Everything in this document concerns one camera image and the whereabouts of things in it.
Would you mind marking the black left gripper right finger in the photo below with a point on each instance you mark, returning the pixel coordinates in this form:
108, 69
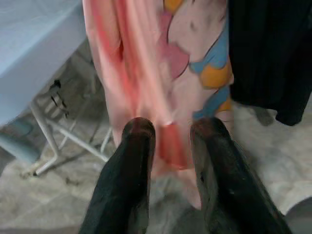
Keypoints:
226, 185

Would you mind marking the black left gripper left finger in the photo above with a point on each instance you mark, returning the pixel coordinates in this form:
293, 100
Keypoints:
126, 180

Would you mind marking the pink garment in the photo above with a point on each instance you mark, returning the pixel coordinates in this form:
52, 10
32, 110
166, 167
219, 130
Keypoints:
146, 73

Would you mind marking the light blue plastic chair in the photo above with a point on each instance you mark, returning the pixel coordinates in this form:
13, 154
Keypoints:
17, 148

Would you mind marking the black hanging garment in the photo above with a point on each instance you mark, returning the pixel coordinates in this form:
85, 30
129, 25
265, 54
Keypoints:
268, 61

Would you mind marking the light blue folding table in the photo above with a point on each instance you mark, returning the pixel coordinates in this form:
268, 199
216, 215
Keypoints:
29, 48

